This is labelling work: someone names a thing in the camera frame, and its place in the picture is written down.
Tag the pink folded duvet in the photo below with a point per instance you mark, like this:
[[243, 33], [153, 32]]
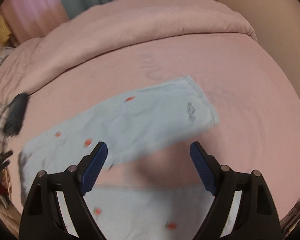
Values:
[[108, 27]]

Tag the black object on bed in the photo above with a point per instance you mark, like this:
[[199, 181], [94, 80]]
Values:
[[16, 114]]

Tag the light blue denim pants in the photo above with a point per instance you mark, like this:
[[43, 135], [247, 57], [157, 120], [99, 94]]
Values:
[[143, 130]]

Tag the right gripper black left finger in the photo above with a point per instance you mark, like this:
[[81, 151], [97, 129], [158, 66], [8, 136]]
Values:
[[42, 217]]

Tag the pink bed sheet mattress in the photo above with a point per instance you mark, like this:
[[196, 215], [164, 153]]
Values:
[[258, 109]]

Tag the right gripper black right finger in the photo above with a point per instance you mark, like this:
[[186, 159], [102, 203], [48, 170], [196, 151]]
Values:
[[242, 208]]

